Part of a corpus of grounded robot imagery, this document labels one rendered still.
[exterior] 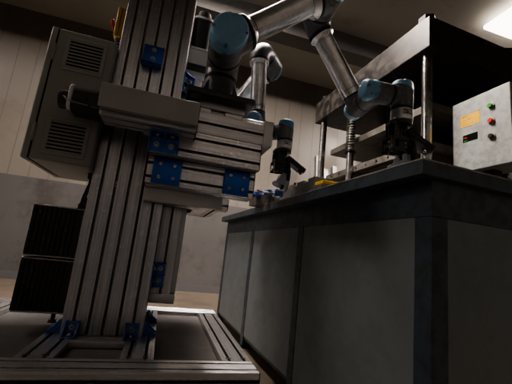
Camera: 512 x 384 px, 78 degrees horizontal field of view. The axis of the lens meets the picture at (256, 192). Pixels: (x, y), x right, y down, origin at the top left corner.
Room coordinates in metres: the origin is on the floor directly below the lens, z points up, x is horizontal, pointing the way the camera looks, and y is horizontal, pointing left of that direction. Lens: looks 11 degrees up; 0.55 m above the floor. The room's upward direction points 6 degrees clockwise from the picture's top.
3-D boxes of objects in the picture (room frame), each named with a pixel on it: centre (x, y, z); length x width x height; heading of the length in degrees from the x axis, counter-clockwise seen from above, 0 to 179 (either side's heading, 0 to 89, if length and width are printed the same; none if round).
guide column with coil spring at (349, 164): (2.41, -0.71, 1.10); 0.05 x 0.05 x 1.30
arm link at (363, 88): (1.04, -0.38, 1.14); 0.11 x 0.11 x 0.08; 11
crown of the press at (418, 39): (2.35, -1.09, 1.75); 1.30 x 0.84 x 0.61; 18
